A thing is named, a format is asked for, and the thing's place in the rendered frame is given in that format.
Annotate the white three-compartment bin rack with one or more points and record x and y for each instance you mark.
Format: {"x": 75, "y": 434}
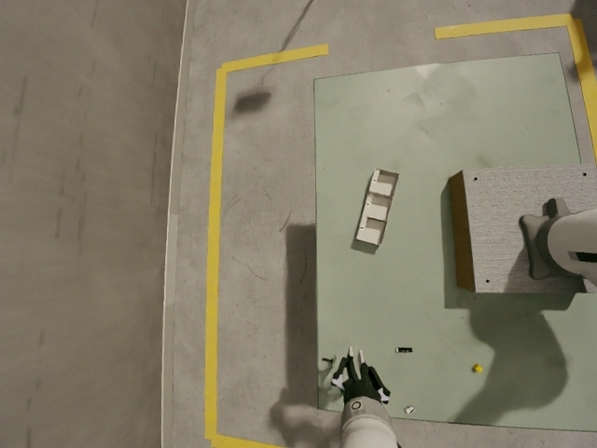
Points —
{"x": 384, "y": 182}

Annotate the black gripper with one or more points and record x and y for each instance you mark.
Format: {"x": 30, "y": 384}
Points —
{"x": 363, "y": 387}

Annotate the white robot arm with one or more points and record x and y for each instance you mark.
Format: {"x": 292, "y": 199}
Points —
{"x": 559, "y": 244}

